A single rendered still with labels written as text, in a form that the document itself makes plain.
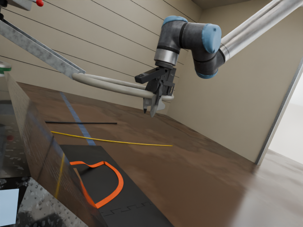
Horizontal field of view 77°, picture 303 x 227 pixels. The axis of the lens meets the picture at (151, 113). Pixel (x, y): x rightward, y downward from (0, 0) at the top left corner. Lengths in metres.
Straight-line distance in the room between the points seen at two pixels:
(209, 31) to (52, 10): 5.16
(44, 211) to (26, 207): 0.03
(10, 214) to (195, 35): 0.64
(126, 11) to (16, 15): 2.69
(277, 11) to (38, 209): 0.97
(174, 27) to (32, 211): 0.65
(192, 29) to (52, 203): 0.62
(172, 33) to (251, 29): 0.33
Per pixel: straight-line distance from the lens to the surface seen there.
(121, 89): 0.71
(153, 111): 0.73
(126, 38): 6.10
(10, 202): 0.30
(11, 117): 0.50
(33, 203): 0.31
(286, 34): 5.67
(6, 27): 1.06
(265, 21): 0.94
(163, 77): 0.76
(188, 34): 0.71
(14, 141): 0.39
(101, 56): 5.85
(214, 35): 0.69
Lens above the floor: 1.01
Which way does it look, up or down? 9 degrees down
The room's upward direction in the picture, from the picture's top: 19 degrees clockwise
